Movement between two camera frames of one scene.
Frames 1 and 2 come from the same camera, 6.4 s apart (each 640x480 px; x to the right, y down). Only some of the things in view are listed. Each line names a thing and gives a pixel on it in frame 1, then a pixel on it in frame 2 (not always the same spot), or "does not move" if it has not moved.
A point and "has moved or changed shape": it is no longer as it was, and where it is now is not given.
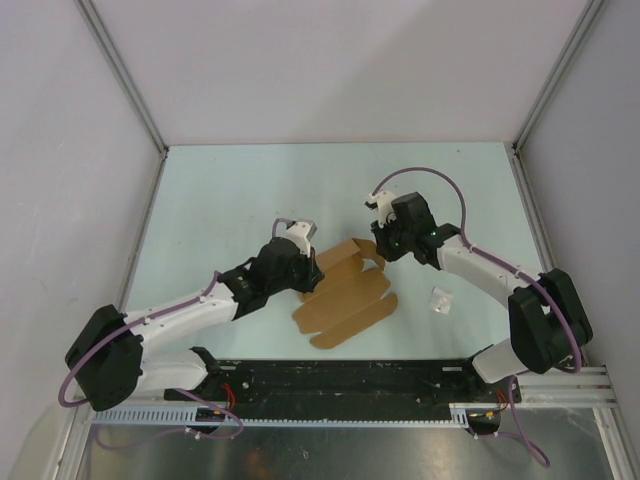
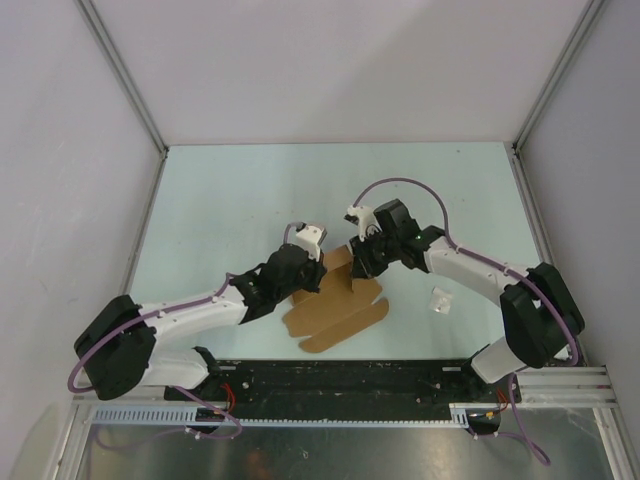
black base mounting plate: [463, 382] does not move
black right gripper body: [394, 240] → [375, 253]
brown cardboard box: [350, 296] has moved or changed shape
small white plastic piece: [440, 299] does not move
